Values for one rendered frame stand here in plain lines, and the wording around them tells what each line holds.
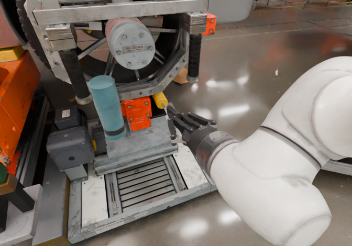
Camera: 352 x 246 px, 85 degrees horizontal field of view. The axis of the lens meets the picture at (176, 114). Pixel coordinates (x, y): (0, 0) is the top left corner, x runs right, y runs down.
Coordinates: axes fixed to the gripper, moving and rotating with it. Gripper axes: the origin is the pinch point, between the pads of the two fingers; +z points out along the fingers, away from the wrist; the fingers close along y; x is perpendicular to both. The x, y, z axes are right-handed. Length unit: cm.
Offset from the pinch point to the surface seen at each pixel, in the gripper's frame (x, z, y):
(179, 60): -9.6, 27.4, -16.5
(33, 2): -34, 24, 28
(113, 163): 43, 47, 22
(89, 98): -8.3, 8.0, 21.3
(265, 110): 55, 64, -112
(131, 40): -21.3, 11.0, 5.7
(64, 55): -20.6, 4.8, 23.4
